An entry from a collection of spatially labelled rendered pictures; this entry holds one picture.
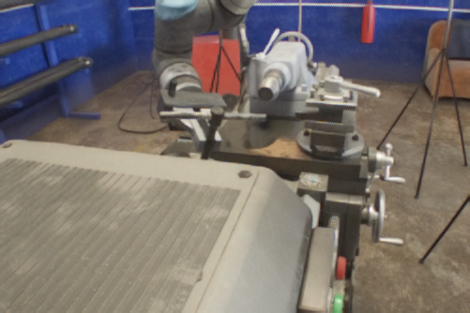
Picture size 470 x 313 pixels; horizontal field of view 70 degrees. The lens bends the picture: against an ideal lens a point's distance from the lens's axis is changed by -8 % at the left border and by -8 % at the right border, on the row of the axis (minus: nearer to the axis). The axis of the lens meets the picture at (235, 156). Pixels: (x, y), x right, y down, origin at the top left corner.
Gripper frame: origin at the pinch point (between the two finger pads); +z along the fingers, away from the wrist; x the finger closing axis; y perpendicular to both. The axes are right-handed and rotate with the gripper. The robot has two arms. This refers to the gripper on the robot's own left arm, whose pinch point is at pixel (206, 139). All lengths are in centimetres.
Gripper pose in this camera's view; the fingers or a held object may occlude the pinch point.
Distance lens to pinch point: 66.8
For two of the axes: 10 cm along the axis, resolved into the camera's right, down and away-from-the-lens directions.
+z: 3.5, 6.5, -6.8
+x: 8.9, -0.1, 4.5
